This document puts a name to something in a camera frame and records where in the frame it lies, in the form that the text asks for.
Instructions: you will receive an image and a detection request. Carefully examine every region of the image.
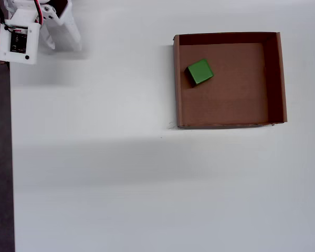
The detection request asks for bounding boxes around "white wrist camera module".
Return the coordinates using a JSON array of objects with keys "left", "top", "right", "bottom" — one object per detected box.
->
[{"left": 0, "top": 9, "right": 40, "bottom": 65}]

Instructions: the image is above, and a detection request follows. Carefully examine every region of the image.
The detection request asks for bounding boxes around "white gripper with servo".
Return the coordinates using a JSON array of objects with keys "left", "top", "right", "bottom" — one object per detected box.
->
[{"left": 5, "top": 0, "right": 82, "bottom": 53}]

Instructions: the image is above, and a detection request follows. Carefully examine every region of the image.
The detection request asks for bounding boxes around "brown cardboard box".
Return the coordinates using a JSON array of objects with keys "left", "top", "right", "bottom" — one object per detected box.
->
[{"left": 172, "top": 31, "right": 288, "bottom": 130}]

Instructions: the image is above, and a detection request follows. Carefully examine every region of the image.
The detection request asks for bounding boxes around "green cube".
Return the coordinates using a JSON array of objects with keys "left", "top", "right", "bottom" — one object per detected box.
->
[{"left": 185, "top": 58, "right": 215, "bottom": 88}]

